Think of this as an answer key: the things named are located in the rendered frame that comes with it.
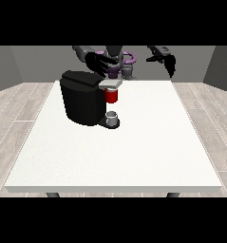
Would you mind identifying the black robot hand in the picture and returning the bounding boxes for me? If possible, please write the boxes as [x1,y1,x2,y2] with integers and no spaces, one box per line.
[84,50,120,78]
[145,52,178,79]

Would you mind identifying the small grey cup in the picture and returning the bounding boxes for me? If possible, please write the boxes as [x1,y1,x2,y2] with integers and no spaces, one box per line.
[105,110,119,127]

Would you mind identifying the grey robot trunk purple rings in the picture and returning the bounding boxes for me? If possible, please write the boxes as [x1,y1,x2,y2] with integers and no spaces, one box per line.
[95,46,139,81]

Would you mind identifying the red pod holder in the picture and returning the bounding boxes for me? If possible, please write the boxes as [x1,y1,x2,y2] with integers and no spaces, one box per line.
[104,88,119,104]

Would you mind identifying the black coffee machine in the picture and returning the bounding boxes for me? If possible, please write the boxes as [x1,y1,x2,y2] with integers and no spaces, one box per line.
[59,69,122,130]

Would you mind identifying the pale grey machine lid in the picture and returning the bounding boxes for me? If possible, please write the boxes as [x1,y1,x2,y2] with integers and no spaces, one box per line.
[98,78,123,90]

